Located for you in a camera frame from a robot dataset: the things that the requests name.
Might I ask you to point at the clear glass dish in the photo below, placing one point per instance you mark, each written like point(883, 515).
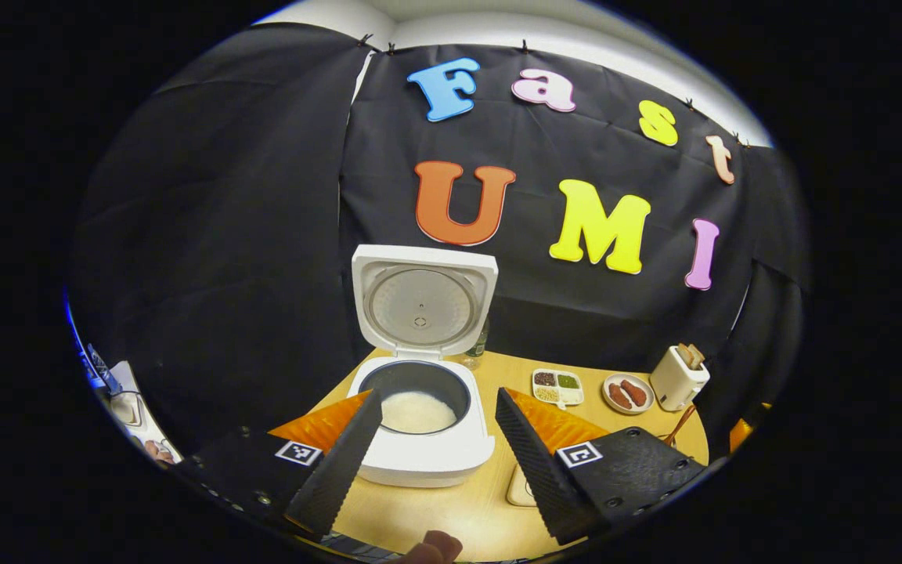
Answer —
point(520, 489)

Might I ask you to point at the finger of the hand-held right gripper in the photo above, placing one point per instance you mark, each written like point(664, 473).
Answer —
point(741, 435)

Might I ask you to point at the white toaster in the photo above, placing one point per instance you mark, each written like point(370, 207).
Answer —
point(674, 384)

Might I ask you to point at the white divided grain tray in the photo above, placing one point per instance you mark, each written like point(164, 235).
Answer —
point(568, 395)

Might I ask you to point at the black backdrop cloth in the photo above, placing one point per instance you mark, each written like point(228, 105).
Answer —
point(224, 235)

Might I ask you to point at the brown wooden spoon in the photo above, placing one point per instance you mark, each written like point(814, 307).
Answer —
point(682, 423)

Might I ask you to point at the toast bread slice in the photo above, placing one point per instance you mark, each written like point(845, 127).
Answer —
point(684, 354)
point(698, 356)

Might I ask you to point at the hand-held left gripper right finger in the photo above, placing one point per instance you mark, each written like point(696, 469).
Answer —
point(545, 470)

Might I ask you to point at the clear plastic water bottle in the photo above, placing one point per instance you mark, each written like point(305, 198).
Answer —
point(476, 356)

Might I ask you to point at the white rice cooker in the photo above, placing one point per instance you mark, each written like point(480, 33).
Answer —
point(420, 470)

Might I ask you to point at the white rice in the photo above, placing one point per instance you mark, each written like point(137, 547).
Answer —
point(418, 413)

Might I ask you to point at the brown sausage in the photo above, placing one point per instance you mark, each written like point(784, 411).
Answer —
point(621, 396)
point(635, 392)

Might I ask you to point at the white oval plate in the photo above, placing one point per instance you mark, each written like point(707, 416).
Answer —
point(607, 395)

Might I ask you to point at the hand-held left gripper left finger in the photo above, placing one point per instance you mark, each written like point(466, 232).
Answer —
point(341, 462)

